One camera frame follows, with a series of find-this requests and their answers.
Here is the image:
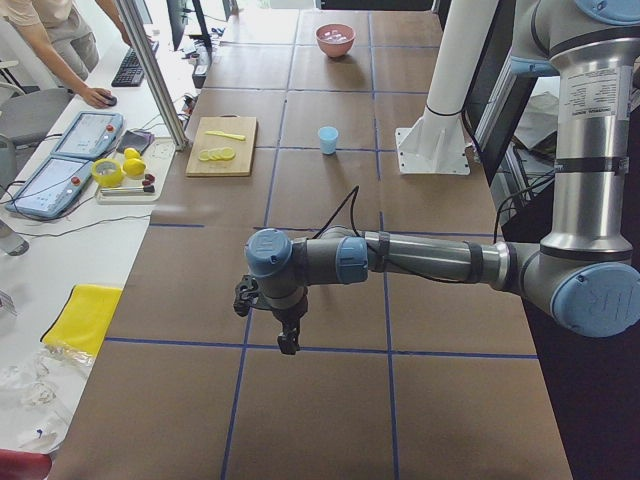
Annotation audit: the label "teach pendant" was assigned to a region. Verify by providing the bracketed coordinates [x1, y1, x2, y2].
[5, 154, 93, 219]
[53, 111, 124, 160]

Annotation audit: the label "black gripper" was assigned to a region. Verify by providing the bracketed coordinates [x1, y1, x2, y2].
[272, 295, 307, 354]

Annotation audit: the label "clear ice cubes pile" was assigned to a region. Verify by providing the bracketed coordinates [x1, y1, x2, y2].
[320, 29, 349, 44]

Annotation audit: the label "wooden cutting board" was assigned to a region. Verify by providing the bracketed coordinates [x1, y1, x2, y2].
[185, 116, 257, 177]

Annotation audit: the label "clear plastic bags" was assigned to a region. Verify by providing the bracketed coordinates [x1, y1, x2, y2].
[1, 346, 95, 454]

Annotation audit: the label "yellow cloth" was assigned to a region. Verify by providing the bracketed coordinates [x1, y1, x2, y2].
[40, 284, 123, 357]

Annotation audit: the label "yellow lemon back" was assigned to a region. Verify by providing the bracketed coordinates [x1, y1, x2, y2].
[124, 147, 141, 159]

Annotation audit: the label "grey office chair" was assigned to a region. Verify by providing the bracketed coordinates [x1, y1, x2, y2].
[1, 81, 73, 147]

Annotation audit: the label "lower teach pendant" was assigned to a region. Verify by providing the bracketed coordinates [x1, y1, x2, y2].
[5, 154, 93, 219]

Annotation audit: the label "black keyboard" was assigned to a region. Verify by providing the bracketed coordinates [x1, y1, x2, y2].
[111, 48, 145, 87]

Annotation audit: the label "lemon slices row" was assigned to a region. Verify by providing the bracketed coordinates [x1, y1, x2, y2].
[198, 147, 236, 162]

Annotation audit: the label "person's hand on mouse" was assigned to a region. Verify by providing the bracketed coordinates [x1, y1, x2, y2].
[77, 86, 112, 109]

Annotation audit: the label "person in beige clothes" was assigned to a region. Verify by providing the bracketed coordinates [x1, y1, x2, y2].
[0, 0, 134, 109]

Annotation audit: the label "upper teach pendant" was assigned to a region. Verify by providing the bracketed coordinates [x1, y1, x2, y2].
[53, 111, 124, 160]

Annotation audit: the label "yellow tape roll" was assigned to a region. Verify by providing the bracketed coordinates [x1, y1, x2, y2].
[91, 158, 125, 188]

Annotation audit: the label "white tray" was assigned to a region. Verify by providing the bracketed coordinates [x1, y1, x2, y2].
[95, 173, 161, 205]

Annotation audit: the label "yellow lemon front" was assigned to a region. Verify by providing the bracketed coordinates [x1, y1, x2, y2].
[122, 157, 146, 178]

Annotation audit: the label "black monitor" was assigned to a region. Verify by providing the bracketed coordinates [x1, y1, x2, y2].
[166, 0, 214, 89]

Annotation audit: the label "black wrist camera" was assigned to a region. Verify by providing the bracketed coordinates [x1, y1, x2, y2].
[233, 274, 260, 317]

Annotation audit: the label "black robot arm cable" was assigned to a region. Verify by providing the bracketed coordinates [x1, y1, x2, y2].
[312, 185, 361, 241]

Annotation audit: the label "light blue cup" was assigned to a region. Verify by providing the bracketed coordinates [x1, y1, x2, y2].
[317, 126, 339, 155]

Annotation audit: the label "dark wallet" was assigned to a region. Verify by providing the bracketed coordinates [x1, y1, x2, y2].
[116, 130, 155, 154]

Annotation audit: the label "white camera mast with base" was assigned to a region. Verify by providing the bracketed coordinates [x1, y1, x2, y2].
[395, 0, 499, 175]

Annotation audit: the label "yellow plastic knife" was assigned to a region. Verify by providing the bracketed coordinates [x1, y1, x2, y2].
[205, 130, 247, 142]

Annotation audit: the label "pink bowl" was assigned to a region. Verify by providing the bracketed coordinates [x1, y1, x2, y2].
[315, 24, 356, 58]

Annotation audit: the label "aluminium frame post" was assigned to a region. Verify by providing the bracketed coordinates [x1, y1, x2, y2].
[115, 0, 190, 151]

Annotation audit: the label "yellow lemon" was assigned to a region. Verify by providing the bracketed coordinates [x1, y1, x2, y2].
[124, 147, 141, 159]
[122, 157, 146, 178]

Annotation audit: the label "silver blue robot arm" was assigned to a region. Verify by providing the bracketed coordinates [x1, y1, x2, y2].
[234, 1, 639, 355]

